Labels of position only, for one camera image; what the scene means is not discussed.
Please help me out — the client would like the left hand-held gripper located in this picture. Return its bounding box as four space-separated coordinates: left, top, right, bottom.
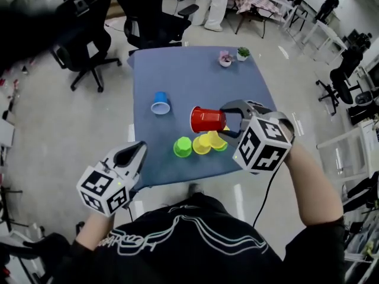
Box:
76 140 149 218

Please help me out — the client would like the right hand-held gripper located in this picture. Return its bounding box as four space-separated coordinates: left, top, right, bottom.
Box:
217 99 296 175

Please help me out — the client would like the yellow paper cup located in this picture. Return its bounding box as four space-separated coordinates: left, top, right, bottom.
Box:
198 124 231 148
192 135 212 156

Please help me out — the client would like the red paper cup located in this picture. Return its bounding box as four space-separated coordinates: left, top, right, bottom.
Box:
189 105 227 134

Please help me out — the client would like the green paper cup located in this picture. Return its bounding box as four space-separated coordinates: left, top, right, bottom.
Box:
212 140 229 153
173 136 193 159

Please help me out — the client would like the blue paper cup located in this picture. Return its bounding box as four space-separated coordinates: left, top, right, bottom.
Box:
150 91 171 115

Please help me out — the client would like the person's right forearm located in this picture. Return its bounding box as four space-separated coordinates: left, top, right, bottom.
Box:
283 142 345 227

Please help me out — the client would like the person's left forearm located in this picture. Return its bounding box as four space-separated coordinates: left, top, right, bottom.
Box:
75 211 115 251

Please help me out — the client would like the pink potted plant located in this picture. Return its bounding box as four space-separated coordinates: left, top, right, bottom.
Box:
218 50 233 68

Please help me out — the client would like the green potted plant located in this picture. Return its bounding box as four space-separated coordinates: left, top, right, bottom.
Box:
236 46 250 62

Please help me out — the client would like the person's grey shoe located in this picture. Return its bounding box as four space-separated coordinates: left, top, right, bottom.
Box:
188 182 205 195

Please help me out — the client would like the table with blue cloth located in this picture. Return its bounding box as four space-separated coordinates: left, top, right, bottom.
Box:
127 46 279 221

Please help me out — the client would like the person's black printed shirt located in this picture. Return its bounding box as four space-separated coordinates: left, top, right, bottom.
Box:
52 192 346 284

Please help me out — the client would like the black office chair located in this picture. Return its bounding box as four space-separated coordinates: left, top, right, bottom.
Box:
0 232 72 284
315 44 368 117
50 0 123 93
109 0 200 56

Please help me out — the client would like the table with checkered cloth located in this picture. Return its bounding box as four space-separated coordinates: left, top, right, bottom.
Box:
227 0 282 38

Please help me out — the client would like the white shelf rack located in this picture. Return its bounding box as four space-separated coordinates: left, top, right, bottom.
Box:
260 0 314 32

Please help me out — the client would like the white box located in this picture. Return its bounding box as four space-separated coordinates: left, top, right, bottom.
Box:
0 120 15 147

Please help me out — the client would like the group of clear water bottles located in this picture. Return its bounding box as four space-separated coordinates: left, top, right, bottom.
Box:
0 56 33 100

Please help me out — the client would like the white frame table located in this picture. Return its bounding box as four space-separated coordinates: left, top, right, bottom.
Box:
316 119 379 189

